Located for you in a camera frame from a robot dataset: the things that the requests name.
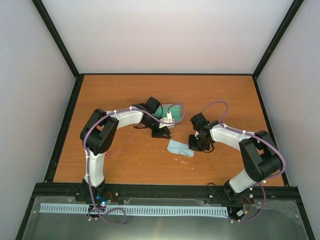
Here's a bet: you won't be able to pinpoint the light blue slotted cable duct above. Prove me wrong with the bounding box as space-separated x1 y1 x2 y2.
38 203 229 218

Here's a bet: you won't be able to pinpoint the black aluminium frame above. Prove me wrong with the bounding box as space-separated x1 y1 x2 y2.
16 0 315 240

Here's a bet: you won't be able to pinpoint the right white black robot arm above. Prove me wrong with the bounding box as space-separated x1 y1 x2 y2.
188 113 285 203

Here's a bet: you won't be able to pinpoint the red transparent sunglasses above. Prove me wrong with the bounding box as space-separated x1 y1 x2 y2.
105 134 134 159

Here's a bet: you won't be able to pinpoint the grey felt glasses case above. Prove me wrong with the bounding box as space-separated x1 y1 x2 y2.
154 104 182 122

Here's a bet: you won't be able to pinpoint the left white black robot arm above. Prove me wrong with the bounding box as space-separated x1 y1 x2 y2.
80 97 171 202

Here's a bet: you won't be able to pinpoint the light blue cleaning cloth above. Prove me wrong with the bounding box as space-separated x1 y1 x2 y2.
167 139 195 158

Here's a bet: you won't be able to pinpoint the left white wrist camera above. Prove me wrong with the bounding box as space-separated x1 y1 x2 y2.
159 113 176 129

